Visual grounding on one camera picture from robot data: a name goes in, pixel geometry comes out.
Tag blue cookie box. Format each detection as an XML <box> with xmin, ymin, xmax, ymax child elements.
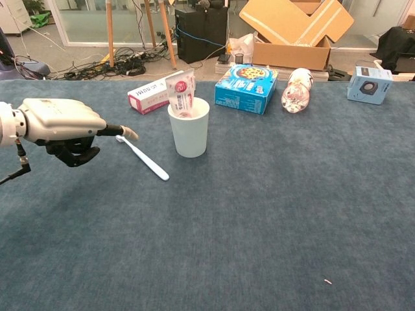
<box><xmin>214</xmin><ymin>63</ymin><xmax>279</xmax><ymax>116</ymax></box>

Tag black bracket plates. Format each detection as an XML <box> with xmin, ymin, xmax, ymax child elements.
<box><xmin>327</xmin><ymin>64</ymin><xmax>353</xmax><ymax>82</ymax></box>

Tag white patterned toothpaste tube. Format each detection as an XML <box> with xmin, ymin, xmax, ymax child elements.
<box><xmin>165</xmin><ymin>68</ymin><xmax>196</xmax><ymax>119</ymax></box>

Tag dark blue machine base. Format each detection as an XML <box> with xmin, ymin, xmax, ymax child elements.
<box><xmin>0</xmin><ymin>27</ymin><xmax>51</xmax><ymax>81</ymax></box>

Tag black floor cable tangle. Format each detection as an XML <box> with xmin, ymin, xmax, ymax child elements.
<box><xmin>53</xmin><ymin>47</ymin><xmax>178</xmax><ymax>81</ymax></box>

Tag black computer tower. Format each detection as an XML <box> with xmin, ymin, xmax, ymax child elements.
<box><xmin>174</xmin><ymin>6</ymin><xmax>229</xmax><ymax>65</ymax></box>

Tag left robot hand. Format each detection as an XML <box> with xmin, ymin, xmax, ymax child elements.
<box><xmin>11</xmin><ymin>98</ymin><xmax>139</xmax><ymax>168</ymax></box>

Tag blue felt table mat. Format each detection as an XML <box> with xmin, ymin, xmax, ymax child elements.
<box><xmin>0</xmin><ymin>79</ymin><xmax>415</xmax><ymax>311</ymax></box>

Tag open cardboard box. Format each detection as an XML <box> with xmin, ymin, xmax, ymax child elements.
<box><xmin>239</xmin><ymin>0</ymin><xmax>355</xmax><ymax>71</ymax></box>

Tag pink label drink bottle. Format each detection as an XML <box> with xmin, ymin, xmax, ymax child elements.
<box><xmin>281</xmin><ymin>67</ymin><xmax>314</xmax><ymax>113</ymax></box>

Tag white cabinet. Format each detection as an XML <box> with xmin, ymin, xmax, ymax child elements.
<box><xmin>0</xmin><ymin>0</ymin><xmax>33</xmax><ymax>35</ymax></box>

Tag light blue toothbrush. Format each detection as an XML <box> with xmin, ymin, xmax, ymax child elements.
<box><xmin>115</xmin><ymin>135</ymin><xmax>171</xmax><ymax>181</ymax></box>

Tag white plastic bag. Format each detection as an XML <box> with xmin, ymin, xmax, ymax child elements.
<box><xmin>226</xmin><ymin>32</ymin><xmax>257</xmax><ymax>64</ymax></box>

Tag green bag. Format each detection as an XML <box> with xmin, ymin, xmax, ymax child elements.
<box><xmin>29</xmin><ymin>11</ymin><xmax>53</xmax><ymax>29</ymax></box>

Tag wooden easel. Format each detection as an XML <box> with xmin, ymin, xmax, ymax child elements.
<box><xmin>106</xmin><ymin>0</ymin><xmax>178</xmax><ymax>70</ymax></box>

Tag white toothpaste carton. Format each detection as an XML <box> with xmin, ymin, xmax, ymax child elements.
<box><xmin>127</xmin><ymin>70</ymin><xmax>185</xmax><ymax>115</ymax></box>

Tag pale blue plastic cup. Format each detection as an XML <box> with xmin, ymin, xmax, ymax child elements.
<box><xmin>167</xmin><ymin>98</ymin><xmax>211</xmax><ymax>159</ymax></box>

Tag light blue speaker box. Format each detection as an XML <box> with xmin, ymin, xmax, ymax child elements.
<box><xmin>346</xmin><ymin>65</ymin><xmax>394</xmax><ymax>106</ymax></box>

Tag black cloth cover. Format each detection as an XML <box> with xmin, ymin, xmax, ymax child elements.
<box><xmin>378</xmin><ymin>26</ymin><xmax>415</xmax><ymax>74</ymax></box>

